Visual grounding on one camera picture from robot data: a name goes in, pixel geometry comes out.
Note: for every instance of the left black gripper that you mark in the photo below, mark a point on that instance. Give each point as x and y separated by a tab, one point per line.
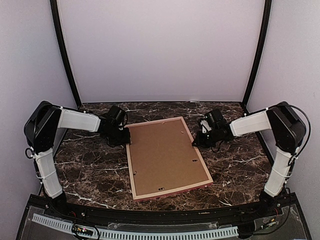
126	140

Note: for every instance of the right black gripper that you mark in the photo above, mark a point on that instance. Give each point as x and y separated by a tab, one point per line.
200	143

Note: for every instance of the brown cardboard backing board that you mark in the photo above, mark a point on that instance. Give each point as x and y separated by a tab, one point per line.
165	155

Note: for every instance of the light wooden picture frame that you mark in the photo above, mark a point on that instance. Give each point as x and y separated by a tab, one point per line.
130	160

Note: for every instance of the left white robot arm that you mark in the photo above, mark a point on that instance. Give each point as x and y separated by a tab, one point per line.
48	119

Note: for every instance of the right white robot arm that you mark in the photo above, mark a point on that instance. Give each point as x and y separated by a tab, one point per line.
290	132

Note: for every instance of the small circuit board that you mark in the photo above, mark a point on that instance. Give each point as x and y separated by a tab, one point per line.
81	230

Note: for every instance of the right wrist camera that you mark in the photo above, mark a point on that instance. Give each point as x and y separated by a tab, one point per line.
204	125

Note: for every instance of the grey slotted cable duct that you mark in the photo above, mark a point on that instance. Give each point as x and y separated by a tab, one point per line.
100	233

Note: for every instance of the black front rail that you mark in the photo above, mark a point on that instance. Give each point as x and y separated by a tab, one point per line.
283	221

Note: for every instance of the left black corner post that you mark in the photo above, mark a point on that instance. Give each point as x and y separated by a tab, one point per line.
63	52

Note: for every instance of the black corner post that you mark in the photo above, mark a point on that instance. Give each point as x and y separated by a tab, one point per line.
259	51
63	52

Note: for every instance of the right black corner post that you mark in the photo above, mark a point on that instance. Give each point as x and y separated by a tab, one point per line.
259	51

